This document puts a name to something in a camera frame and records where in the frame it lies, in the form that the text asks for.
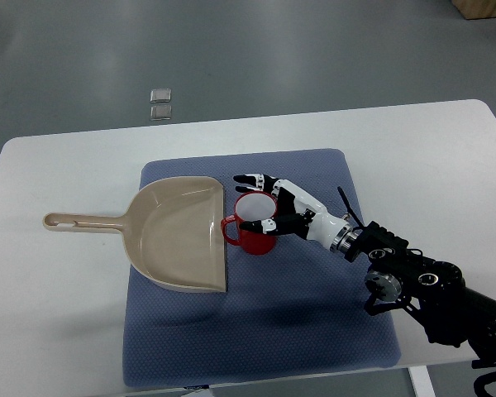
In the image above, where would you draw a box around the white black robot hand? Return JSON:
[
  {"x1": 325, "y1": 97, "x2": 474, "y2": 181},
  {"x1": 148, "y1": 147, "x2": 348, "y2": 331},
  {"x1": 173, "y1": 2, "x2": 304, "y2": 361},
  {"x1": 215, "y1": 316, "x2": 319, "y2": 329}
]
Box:
[{"x1": 233, "y1": 174, "x2": 352, "y2": 251}]

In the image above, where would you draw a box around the red cup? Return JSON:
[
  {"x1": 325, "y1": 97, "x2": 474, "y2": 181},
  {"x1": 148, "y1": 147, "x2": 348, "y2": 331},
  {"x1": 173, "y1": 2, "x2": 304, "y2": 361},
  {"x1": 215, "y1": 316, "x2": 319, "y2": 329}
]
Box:
[{"x1": 221, "y1": 192, "x2": 277, "y2": 256}]

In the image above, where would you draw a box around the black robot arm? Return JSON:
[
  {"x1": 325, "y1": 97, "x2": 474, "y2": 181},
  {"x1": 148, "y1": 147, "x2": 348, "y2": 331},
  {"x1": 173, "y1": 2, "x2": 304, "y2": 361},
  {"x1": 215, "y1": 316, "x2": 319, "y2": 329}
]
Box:
[{"x1": 336, "y1": 222, "x2": 496, "y2": 396}]

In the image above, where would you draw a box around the beige plastic dustpan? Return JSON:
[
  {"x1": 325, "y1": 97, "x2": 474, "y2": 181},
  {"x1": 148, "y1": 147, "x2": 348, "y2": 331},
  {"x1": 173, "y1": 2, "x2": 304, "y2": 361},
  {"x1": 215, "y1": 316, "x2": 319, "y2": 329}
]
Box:
[{"x1": 43, "y1": 176, "x2": 227, "y2": 293}]

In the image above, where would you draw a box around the blue textured mat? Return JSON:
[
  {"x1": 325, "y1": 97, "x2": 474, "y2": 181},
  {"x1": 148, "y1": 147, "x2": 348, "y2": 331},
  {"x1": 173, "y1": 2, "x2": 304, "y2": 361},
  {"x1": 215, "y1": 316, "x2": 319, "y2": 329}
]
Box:
[{"x1": 122, "y1": 148, "x2": 402, "y2": 388}]

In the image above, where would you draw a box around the lower metal floor plate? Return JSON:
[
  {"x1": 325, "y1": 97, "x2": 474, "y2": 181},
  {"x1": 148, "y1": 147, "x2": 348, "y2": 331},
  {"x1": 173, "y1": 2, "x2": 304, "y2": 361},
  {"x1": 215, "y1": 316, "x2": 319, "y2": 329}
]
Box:
[{"x1": 150, "y1": 104, "x2": 172, "y2": 121}]

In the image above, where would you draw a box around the metal floor plate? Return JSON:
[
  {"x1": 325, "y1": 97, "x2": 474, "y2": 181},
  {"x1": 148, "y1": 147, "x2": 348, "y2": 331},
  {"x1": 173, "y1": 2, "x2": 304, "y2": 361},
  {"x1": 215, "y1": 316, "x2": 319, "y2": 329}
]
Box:
[
  {"x1": 150, "y1": 104, "x2": 172, "y2": 121},
  {"x1": 150, "y1": 88, "x2": 172, "y2": 103}
]

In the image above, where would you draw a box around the upper metal floor plate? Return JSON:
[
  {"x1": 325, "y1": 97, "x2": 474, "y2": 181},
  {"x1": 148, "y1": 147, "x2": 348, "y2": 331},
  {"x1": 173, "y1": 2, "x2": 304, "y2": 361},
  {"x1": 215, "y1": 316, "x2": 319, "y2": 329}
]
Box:
[{"x1": 150, "y1": 88, "x2": 172, "y2": 103}]

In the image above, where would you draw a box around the white table leg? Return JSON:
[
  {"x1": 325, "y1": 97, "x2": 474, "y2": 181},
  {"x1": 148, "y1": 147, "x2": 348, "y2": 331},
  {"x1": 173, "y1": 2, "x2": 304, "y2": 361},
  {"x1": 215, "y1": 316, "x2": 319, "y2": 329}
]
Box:
[{"x1": 408, "y1": 366, "x2": 436, "y2": 397}]

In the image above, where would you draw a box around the wooden box corner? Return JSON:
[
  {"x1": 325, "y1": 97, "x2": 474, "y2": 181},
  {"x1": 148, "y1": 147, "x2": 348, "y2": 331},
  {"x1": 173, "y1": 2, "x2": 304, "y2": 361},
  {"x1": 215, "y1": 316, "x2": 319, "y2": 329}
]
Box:
[{"x1": 451, "y1": 0, "x2": 496, "y2": 20}]

